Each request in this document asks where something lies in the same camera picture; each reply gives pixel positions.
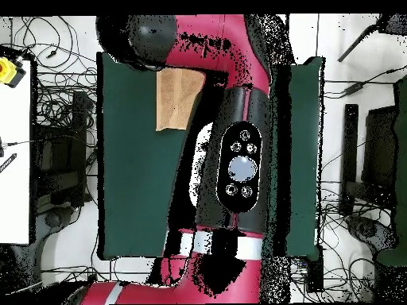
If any orange terry towel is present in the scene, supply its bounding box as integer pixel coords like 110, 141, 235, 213
155, 68, 207, 132

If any black flat tool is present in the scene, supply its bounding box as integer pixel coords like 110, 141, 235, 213
0, 152, 17, 174

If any dark green table cloth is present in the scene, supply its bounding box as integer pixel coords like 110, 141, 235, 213
96, 52, 325, 261

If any black stand base with caster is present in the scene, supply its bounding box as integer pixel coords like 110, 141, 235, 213
346, 214, 398, 255
33, 205, 82, 249

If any white desk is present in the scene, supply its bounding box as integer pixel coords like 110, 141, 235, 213
0, 60, 33, 245

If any green cloth covered table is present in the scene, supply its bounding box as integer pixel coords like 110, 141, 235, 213
376, 75, 407, 268

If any yellow emergency stop button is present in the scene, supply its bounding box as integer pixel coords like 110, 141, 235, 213
0, 56, 27, 89

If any black tripod leg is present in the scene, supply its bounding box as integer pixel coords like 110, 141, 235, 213
337, 14, 407, 63

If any black frame stand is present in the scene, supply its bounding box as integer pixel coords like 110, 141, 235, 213
31, 90, 98, 209

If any black floor cable tangle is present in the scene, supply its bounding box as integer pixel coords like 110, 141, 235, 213
290, 203, 382, 303
10, 15, 98, 128
41, 266, 150, 287

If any black cable with adapter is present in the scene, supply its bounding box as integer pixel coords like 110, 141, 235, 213
324, 64, 407, 99

